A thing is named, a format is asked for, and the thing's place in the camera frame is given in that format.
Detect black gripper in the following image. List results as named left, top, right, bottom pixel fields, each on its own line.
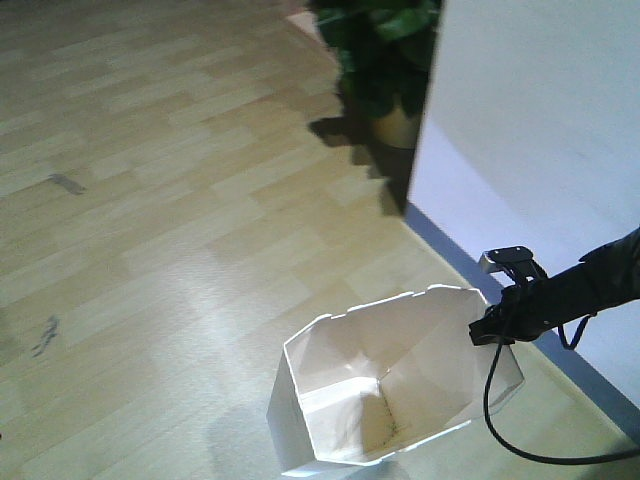
left=469, top=279, right=554, bottom=346

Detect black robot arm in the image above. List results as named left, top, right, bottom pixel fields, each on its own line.
left=469, top=230, right=639, bottom=346

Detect green potted plant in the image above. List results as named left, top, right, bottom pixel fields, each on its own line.
left=308, top=0, right=443, bottom=149

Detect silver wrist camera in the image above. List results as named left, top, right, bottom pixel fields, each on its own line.
left=478, top=246, right=548, bottom=286

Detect black camera cable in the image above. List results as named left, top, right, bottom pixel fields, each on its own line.
left=481, top=279, right=640, bottom=464

